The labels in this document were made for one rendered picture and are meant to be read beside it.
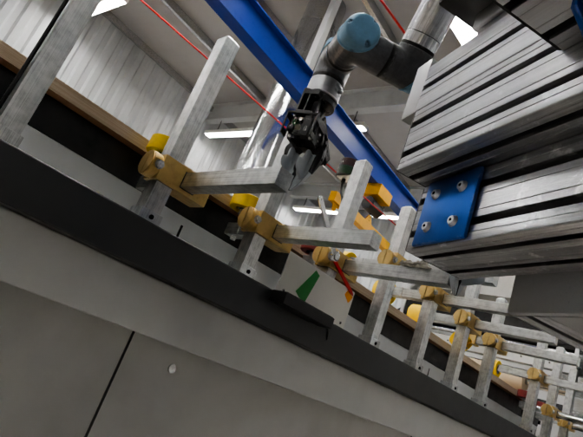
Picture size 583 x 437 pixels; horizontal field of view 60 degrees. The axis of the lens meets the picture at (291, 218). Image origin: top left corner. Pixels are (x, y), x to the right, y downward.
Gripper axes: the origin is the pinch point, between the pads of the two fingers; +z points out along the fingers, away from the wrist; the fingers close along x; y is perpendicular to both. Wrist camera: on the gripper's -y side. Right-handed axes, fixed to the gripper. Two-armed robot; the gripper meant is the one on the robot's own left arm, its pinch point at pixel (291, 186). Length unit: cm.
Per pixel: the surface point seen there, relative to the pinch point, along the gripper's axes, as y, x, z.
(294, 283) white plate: -16.8, 0.4, 16.0
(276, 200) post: -4.7, -5.0, 1.9
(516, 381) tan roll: -256, 50, -13
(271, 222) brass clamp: -4.7, -4.2, 7.1
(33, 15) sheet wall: -286, -671, -323
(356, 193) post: -26.6, 3.5, -12.8
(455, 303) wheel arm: -75, 28, -4
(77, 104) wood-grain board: 26.1, -37.0, 2.2
